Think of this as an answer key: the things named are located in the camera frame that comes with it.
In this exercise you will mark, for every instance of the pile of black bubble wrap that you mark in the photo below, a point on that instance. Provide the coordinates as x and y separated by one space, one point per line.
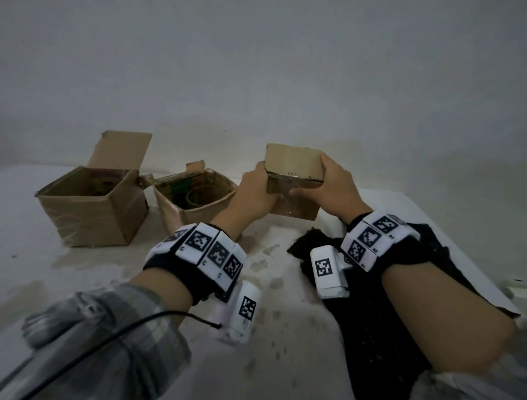
370 338

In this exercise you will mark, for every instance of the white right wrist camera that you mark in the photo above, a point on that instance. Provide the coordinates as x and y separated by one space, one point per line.
325 272

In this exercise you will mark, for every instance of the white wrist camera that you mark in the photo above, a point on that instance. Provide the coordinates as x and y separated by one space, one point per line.
245 313
325 272

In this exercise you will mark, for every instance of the person's left hand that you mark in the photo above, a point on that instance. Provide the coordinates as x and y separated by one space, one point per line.
251 198

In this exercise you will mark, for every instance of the person's right hand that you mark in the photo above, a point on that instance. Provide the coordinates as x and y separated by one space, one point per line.
341 189

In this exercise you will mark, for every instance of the left wrist marker band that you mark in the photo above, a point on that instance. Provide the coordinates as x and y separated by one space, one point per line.
201 251

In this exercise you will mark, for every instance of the clear glass jar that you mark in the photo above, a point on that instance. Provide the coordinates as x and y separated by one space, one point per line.
199 198

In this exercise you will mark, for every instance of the person's left forearm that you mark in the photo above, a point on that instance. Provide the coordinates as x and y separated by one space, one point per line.
136 329

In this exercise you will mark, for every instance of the paper box with white lid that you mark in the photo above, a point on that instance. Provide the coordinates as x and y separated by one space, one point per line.
292 165

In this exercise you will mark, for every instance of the paper box with tall flap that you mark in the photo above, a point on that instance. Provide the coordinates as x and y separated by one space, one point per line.
90 222

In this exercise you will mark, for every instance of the white plastic block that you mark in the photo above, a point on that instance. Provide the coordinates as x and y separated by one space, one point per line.
514 286

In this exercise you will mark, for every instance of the person's right forearm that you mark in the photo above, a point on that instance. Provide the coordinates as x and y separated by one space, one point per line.
444 313

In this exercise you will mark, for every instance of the paper box with notched rim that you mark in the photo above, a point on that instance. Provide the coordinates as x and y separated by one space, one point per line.
181 220

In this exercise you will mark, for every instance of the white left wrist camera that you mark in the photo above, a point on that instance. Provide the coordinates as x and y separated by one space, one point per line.
245 313

